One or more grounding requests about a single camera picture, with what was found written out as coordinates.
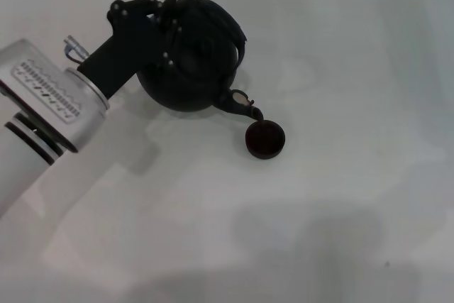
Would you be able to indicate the small dark brown teacup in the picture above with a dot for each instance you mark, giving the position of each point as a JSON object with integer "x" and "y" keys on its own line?
{"x": 265, "y": 140}

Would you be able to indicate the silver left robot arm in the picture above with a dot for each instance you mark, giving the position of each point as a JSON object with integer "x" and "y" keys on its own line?
{"x": 39, "y": 118}

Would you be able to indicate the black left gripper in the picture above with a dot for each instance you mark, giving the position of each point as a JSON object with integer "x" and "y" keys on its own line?
{"x": 120, "y": 54}

